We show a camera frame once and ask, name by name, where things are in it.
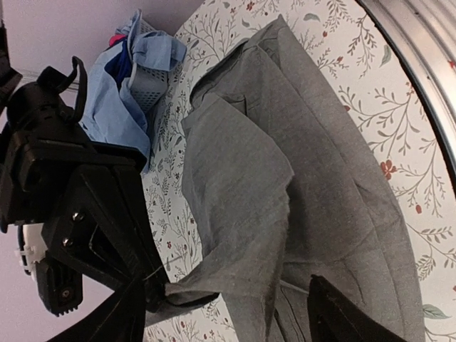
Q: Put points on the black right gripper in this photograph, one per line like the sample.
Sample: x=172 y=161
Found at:
x=100 y=227

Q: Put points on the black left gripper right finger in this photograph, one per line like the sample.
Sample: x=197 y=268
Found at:
x=333 y=316

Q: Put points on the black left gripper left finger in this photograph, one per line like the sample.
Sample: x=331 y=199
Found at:
x=121 y=317

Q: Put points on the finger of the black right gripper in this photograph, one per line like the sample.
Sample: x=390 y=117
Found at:
x=59 y=287

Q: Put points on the grey button-up shirt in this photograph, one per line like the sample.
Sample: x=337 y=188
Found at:
x=282 y=186

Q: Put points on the white plastic laundry basket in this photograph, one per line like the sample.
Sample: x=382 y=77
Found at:
x=150 y=52

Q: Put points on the light blue shirt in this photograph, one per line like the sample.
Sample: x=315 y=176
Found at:
x=111 y=115

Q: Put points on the royal blue garment in basket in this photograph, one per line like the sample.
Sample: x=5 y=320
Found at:
x=120 y=66

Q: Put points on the floral patterned table cloth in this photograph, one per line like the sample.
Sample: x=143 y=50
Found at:
x=367 y=78

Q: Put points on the aluminium front rail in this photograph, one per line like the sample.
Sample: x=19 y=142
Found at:
x=422 y=36

